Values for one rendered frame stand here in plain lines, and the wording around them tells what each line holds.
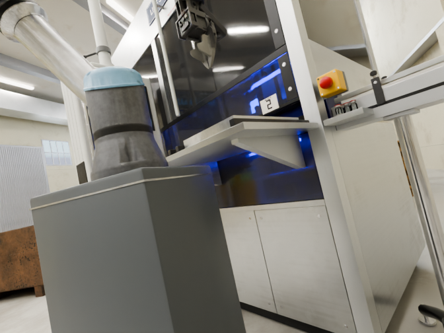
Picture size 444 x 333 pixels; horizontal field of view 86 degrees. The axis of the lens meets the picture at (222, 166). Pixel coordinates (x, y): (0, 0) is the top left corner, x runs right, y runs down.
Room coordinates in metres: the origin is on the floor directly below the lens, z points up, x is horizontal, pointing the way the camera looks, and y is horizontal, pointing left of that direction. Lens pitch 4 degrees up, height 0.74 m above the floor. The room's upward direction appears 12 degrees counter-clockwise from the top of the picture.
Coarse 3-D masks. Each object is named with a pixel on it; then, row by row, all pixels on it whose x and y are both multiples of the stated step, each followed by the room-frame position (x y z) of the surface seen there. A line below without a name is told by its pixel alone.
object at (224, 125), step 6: (228, 120) 0.65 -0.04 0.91; (216, 126) 0.69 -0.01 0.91; (222, 126) 0.67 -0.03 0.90; (228, 126) 0.66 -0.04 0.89; (204, 132) 0.74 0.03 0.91; (210, 132) 0.72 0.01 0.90; (216, 132) 0.70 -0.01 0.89; (192, 138) 0.79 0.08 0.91; (198, 138) 0.76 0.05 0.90; (204, 138) 0.74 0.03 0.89; (186, 144) 0.82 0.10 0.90; (192, 144) 0.79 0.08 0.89
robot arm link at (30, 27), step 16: (0, 0) 0.51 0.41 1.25; (16, 0) 0.52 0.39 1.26; (32, 0) 0.55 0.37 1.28; (0, 16) 0.52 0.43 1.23; (16, 16) 0.53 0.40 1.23; (32, 16) 0.54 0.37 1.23; (16, 32) 0.54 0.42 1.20; (32, 32) 0.54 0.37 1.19; (48, 32) 0.55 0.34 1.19; (32, 48) 0.55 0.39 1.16; (48, 48) 0.55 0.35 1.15; (64, 48) 0.56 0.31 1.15; (48, 64) 0.56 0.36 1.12; (64, 64) 0.55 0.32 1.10; (80, 64) 0.56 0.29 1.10; (64, 80) 0.57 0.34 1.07; (80, 80) 0.56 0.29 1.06; (80, 96) 0.58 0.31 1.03
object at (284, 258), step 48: (336, 144) 0.89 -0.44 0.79; (384, 144) 1.31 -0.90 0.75; (384, 192) 1.16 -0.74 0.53; (240, 240) 1.25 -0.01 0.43; (288, 240) 1.03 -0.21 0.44; (384, 240) 1.05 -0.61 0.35; (240, 288) 1.31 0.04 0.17; (288, 288) 1.08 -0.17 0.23; (336, 288) 0.91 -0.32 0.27; (384, 288) 0.96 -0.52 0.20
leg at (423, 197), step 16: (400, 112) 0.77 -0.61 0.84; (416, 112) 0.78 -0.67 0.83; (400, 128) 0.80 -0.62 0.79; (400, 144) 0.81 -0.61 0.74; (416, 144) 0.79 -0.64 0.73; (416, 160) 0.79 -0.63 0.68; (416, 176) 0.79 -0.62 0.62; (416, 192) 0.80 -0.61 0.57; (432, 208) 0.78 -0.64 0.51; (432, 224) 0.79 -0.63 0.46; (432, 240) 0.80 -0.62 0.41; (432, 256) 0.81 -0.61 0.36
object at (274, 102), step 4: (272, 96) 0.97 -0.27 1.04; (276, 96) 0.95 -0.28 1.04; (264, 100) 1.00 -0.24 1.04; (272, 100) 0.97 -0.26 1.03; (276, 100) 0.96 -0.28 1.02; (260, 104) 1.02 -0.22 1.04; (264, 104) 1.00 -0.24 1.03; (272, 104) 0.97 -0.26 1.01; (276, 104) 0.96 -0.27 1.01; (264, 108) 1.00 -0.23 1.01; (272, 108) 0.98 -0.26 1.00; (276, 108) 0.96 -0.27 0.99; (264, 112) 1.01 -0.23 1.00
